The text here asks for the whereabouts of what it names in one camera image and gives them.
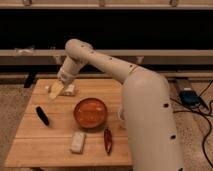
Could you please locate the blue power adapter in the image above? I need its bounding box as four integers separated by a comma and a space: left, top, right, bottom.
179, 90, 200, 106

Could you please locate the wooden table board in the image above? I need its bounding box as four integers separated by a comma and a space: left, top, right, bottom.
5, 79, 131, 167

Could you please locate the orange bowl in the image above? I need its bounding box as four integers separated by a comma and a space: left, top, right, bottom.
73, 98, 108, 129

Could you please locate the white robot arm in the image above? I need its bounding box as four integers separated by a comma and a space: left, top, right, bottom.
50, 39, 184, 171

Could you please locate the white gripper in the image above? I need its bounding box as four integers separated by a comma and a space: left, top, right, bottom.
49, 57, 82, 100

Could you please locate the red chili pepper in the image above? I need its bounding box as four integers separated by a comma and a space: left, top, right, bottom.
104, 128, 112, 155

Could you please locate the white sponge block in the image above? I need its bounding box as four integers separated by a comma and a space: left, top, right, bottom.
70, 132, 86, 154

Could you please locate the black eraser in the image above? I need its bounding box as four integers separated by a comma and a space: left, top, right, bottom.
36, 106, 49, 126

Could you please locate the black cable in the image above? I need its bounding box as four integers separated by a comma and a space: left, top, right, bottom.
169, 79, 213, 169

